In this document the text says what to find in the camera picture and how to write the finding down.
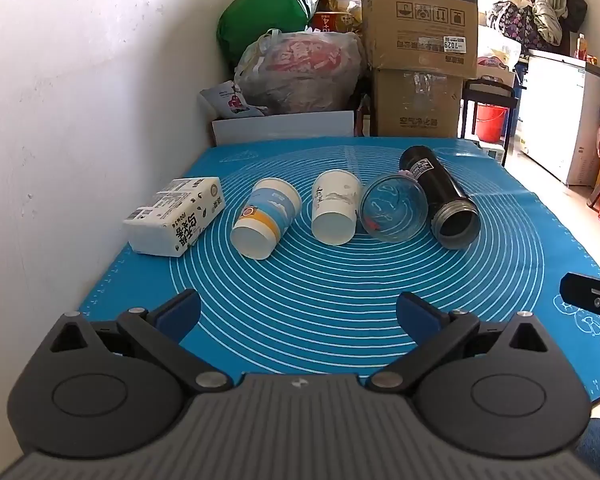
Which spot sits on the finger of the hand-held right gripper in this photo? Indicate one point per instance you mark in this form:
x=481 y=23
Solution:
x=587 y=292

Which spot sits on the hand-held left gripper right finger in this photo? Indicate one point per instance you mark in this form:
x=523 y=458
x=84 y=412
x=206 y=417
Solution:
x=416 y=312

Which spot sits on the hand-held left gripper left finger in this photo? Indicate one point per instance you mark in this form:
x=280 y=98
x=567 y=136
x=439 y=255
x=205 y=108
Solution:
x=179 y=311

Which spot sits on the clear plastic cup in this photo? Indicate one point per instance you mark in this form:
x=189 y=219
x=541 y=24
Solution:
x=394 y=207

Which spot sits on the blue and white paper cup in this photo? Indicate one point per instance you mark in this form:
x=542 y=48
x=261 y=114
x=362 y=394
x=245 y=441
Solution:
x=267 y=215

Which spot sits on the white tissue pack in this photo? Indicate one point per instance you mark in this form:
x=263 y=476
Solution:
x=172 y=217

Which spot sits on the blue silicone baking mat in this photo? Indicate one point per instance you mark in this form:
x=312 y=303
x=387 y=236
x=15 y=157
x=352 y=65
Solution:
x=305 y=280

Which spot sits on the black thermos bottle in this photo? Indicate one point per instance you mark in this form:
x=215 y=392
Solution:
x=437 y=185

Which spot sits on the white chest freezer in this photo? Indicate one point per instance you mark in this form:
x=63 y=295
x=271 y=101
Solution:
x=555 y=115

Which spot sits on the red bucket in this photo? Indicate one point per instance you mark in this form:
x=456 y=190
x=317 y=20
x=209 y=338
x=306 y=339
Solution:
x=490 y=122

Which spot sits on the cardboard box with clear tape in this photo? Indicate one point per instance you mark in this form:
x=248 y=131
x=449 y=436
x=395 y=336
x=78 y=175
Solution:
x=415 y=105

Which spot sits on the white flat box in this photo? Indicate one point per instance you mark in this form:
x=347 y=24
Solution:
x=280 y=127

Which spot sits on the grey printed pouch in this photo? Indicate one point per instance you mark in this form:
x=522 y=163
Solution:
x=227 y=100

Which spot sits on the black stool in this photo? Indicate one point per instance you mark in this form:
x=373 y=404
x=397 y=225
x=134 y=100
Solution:
x=487 y=89

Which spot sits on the clear plastic bag red contents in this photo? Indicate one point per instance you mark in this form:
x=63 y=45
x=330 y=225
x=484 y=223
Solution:
x=305 y=70

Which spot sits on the floral fabric bag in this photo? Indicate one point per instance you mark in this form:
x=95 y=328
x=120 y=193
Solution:
x=510 y=22

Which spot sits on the large cardboard box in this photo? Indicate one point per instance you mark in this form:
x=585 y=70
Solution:
x=420 y=15

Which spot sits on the red gift box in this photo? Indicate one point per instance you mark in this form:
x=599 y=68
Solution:
x=332 y=22

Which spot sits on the green bag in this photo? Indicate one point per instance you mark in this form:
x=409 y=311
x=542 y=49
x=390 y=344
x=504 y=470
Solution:
x=260 y=10

